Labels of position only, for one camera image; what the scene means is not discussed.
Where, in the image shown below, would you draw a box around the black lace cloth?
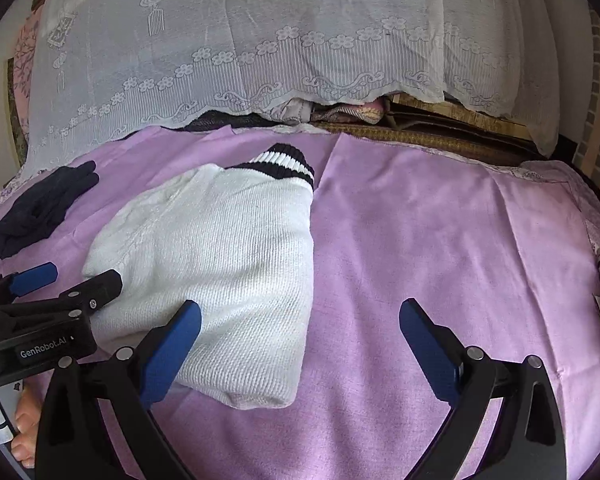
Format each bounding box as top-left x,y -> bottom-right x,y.
182,109 -> 277,134

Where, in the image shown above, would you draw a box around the white sweater with black stripes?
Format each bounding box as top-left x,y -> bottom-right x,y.
82,144 -> 316,408

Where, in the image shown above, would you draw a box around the grey folded cloth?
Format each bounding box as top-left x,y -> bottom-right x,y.
269,98 -> 315,124

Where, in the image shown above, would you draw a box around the person's left hand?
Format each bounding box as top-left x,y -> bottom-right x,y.
10,380 -> 47,469

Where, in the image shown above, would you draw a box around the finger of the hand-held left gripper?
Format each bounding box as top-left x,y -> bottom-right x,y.
0,262 -> 59,307
0,269 -> 124,322

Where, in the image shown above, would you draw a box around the pink patterned folded blanket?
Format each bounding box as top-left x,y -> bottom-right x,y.
312,100 -> 387,126

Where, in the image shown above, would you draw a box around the purple bed sheet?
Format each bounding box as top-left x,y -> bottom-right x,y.
0,127 -> 600,480

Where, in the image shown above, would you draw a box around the pink floral wall hanging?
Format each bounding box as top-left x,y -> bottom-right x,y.
7,0 -> 53,161

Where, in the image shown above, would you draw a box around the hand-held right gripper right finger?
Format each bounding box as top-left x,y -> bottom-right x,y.
399,298 -> 567,480

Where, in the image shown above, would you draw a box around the white lace cover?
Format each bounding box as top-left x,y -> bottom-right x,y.
25,0 -> 561,171

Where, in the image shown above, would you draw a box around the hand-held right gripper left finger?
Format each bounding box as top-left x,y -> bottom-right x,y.
35,300 -> 203,480

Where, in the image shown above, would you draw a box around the dark navy cloth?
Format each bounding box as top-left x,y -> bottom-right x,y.
0,161 -> 100,261

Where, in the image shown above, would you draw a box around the brown patterned folded blankets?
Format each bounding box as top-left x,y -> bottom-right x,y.
310,92 -> 545,167

